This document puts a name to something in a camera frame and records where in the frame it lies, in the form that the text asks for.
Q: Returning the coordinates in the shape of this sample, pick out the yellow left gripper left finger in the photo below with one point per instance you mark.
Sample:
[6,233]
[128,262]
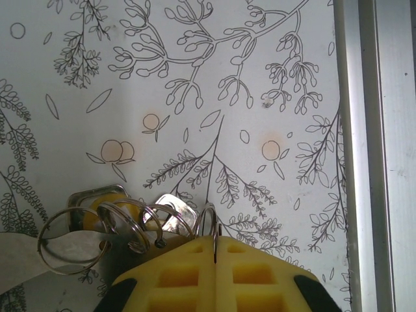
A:
[175,279]

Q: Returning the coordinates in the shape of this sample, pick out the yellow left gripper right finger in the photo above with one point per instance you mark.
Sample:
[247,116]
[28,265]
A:
[260,282]

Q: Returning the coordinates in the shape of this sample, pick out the silver square-head key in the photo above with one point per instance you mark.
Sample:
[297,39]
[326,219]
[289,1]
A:
[175,208]

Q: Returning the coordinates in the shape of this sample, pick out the silver key with yellow cover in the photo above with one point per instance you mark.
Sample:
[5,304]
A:
[97,211]

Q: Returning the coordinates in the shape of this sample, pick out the silver keys with yellow tag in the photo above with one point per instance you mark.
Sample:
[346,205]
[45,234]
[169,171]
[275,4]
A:
[65,250]

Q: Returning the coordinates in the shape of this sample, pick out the floral patterned table cover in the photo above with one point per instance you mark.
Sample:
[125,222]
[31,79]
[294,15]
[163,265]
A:
[195,48]

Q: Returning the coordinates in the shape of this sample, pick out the aluminium table side rail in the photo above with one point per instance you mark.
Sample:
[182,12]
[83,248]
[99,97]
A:
[367,162]

